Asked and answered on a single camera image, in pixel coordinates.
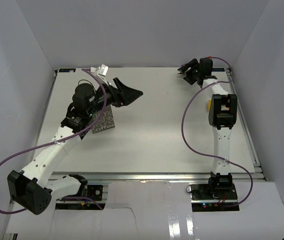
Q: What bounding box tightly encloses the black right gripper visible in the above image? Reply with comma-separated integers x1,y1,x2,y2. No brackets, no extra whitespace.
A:
179,58,202,86

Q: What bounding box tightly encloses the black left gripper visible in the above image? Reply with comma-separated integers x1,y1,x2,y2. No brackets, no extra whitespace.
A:
88,78,143,117

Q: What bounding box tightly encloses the grey white paper coffee bag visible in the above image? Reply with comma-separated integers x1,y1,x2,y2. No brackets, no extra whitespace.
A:
78,79,116,135

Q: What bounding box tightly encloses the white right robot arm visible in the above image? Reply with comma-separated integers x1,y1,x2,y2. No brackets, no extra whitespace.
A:
178,57,237,200

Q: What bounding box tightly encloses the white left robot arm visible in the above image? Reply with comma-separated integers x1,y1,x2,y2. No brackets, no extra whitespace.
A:
8,78,143,215

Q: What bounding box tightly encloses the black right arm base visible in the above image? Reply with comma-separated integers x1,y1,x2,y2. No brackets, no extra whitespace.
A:
185,184,239,213

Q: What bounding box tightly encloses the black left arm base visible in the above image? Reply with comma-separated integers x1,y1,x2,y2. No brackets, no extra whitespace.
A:
66,184,104,202

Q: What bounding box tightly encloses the blue corner label right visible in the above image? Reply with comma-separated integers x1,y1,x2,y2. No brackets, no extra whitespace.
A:
212,67,225,72

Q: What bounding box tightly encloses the yellow purple snack packet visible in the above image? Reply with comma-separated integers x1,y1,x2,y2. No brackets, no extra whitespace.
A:
207,100,230,111

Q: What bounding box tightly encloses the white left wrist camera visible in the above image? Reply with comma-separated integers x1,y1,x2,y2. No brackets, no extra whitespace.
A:
90,64,110,86

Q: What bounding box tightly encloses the aluminium front rail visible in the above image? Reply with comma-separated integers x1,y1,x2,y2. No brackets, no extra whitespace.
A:
50,172,264,182

